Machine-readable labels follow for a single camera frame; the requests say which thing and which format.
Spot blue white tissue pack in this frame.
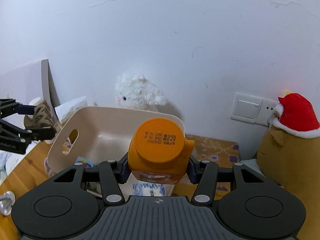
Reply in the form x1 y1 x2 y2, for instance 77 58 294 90
132 183 166 197

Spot white thermos bottle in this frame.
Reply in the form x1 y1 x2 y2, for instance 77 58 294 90
29 97 46 106

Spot purple flower table mat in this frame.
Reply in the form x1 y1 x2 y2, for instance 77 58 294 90
171 134 240 199

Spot white wall switch socket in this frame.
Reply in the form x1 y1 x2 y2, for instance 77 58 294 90
231 93 278 126

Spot orange plastic bottle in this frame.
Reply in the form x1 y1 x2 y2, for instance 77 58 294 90
127 118 195 185

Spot beige plastic storage bin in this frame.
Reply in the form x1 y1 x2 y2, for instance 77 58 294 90
47 106 186 197

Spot white plastic hook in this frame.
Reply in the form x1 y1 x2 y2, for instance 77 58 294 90
0 191 16 216

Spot white leaning board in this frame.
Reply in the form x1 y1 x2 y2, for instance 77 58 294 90
0 59 54 111

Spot brown hair claw clip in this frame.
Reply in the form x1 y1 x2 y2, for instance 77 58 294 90
23 102 55 129

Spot white plush sheep toy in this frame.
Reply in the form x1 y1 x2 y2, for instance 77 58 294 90
115 72 168 112

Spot brown plush with red hat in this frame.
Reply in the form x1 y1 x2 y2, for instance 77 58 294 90
257 93 319 239

